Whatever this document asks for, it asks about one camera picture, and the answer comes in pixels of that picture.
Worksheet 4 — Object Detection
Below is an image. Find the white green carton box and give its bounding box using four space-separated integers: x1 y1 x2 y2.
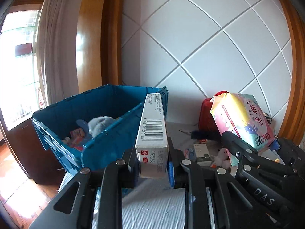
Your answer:
193 144 212 166

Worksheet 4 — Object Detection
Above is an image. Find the pink Kotex pad pack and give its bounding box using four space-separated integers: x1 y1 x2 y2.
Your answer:
210 93 275 152

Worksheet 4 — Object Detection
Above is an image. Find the long white toothpaste box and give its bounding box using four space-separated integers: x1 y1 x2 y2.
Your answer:
135 93 169 179

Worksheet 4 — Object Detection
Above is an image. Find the white plush duck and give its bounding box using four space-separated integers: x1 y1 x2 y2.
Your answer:
210 148 231 169

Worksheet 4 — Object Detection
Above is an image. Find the small blue red packet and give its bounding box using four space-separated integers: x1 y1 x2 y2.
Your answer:
184 148 196 161

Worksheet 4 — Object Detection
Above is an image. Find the black fluffy duster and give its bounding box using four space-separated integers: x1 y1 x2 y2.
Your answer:
191 130 221 142

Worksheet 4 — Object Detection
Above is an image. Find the black gift box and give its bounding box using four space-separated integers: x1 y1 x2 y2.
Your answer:
263 112 273 126

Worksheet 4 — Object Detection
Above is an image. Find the red toy suitcase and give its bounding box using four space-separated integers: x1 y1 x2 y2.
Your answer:
198 98 219 132

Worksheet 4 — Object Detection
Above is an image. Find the blue plastic storage crate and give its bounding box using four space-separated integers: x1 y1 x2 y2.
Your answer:
33 84 168 174

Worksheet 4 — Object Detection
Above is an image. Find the grey furry plush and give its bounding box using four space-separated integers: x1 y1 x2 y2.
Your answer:
88 116 116 138

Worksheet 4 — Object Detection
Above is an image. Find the pink tissue pack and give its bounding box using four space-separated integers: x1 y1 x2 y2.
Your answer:
69 128 86 148

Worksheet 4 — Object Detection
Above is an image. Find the dark wooden cabinet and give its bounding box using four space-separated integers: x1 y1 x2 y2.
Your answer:
4 118 65 185

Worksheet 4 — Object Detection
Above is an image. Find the white curtain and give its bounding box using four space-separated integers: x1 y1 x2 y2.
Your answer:
36 0 80 106

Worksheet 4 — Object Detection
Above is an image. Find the blue plastic toy handle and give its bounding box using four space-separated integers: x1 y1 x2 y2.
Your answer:
76 119 89 134

